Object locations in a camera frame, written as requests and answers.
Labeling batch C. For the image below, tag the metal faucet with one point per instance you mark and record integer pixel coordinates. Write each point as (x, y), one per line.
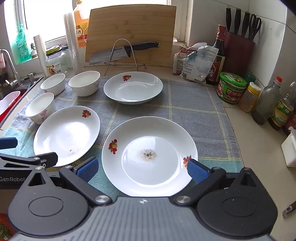
(9, 67)

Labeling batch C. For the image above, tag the oil bottle yellow green label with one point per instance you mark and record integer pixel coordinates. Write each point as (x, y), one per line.
(283, 113)

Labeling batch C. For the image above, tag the binder clip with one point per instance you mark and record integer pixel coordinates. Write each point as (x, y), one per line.
(185, 45)

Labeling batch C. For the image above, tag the roll of plastic wrap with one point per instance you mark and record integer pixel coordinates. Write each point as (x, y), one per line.
(72, 41)

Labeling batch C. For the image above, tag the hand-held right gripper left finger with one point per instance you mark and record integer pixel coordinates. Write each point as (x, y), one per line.
(86, 169)

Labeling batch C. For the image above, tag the red and white sink basket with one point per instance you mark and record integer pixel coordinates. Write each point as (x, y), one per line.
(8, 102)

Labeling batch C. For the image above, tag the grey blue checked cloth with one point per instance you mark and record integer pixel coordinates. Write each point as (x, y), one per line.
(196, 111)

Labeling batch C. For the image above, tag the white plate fruit print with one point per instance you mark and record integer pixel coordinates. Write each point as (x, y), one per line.
(138, 132)
(67, 129)
(133, 89)

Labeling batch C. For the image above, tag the glass jar yellow green lid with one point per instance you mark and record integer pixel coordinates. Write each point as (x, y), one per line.
(55, 62)

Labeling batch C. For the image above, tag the small green capped jar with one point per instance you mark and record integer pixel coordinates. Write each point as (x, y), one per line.
(250, 80)

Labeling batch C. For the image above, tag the glass bottle red cap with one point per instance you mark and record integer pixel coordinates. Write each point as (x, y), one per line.
(266, 102)

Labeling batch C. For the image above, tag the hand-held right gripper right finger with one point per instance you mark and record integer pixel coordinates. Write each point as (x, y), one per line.
(196, 171)

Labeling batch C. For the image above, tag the orange white packet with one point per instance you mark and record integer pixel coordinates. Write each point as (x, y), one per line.
(179, 62)

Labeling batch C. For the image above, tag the black kitchen scissors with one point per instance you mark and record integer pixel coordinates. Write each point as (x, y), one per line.
(254, 29)

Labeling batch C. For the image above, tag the window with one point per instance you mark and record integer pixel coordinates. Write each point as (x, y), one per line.
(46, 16)

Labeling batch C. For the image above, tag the orange cooking wine jug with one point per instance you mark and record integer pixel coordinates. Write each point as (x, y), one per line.
(81, 27)

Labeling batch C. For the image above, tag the yellow lidded spice jar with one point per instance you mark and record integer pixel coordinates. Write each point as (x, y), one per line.
(249, 99)

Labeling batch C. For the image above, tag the red and green packet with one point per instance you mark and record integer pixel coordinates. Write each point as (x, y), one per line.
(4, 227)

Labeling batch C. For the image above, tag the red label bottle gold cap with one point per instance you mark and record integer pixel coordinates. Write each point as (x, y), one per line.
(291, 125)

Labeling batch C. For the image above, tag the white plastic bag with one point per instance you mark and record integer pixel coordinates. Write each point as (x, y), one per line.
(198, 62)

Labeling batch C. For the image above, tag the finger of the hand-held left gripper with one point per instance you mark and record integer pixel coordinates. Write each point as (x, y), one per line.
(8, 143)
(44, 160)

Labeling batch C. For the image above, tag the dark soy sauce bottle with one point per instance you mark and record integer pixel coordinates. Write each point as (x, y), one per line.
(217, 60)

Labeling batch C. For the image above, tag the green lidded sauce jar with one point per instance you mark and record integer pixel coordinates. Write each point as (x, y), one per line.
(231, 88)

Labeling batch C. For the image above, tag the green dish soap bottle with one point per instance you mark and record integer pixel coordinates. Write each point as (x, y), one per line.
(23, 44)

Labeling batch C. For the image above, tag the dark red knife block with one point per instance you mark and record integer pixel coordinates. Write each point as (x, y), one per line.
(239, 55)

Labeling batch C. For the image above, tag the white plastic seasoning box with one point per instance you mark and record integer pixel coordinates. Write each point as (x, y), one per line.
(290, 148)

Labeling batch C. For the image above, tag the bamboo cutting board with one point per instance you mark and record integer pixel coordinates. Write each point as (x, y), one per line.
(129, 25)

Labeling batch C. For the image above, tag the white bowl pink floral print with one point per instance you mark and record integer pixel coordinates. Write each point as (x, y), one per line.
(40, 111)
(53, 85)
(84, 87)

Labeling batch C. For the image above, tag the small green plant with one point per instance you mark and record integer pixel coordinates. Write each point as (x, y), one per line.
(33, 48)

